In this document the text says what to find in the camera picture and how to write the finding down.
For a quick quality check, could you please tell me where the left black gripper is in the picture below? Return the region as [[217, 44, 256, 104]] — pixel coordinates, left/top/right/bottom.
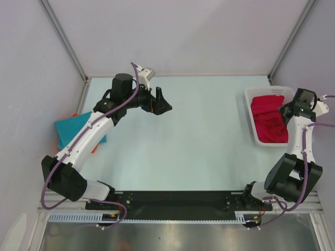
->
[[124, 81, 171, 115]]

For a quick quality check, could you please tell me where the white plastic basket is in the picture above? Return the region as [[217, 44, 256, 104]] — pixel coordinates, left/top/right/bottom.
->
[[244, 86, 295, 147]]

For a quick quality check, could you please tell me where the orange t-shirt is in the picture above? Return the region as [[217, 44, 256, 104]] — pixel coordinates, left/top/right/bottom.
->
[[57, 112, 99, 154]]

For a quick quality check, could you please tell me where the teal t-shirt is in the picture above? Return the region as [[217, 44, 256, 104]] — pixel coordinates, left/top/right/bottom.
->
[[54, 111, 108, 150]]

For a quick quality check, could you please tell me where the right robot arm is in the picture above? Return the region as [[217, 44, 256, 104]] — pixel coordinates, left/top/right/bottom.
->
[[241, 88, 328, 211]]

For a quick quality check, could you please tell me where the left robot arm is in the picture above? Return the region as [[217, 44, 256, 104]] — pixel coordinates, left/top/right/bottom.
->
[[41, 69, 172, 209]]

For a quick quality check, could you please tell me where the magenta t-shirt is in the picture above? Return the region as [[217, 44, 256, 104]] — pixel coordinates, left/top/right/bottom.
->
[[251, 95, 288, 143]]

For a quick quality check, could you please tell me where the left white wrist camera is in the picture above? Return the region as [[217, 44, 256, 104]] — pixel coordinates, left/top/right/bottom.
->
[[136, 66, 155, 90]]

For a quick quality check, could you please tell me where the right rear frame post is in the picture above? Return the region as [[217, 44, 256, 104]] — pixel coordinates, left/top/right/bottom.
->
[[267, 0, 319, 85]]

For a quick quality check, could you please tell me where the frame post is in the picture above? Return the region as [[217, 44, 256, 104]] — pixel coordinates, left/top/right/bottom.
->
[[267, 0, 319, 85], [38, 0, 88, 82]]

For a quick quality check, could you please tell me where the aluminium frame rail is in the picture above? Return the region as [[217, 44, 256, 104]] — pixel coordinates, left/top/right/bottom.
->
[[36, 190, 325, 215]]

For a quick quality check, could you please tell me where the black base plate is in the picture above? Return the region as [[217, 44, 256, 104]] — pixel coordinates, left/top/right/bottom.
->
[[85, 190, 273, 221]]

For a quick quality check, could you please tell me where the left rear frame post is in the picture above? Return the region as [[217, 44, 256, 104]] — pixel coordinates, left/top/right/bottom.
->
[[38, 0, 88, 82]]

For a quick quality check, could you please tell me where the white slotted cable duct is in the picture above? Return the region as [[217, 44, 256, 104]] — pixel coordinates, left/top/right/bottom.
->
[[48, 212, 260, 224]]

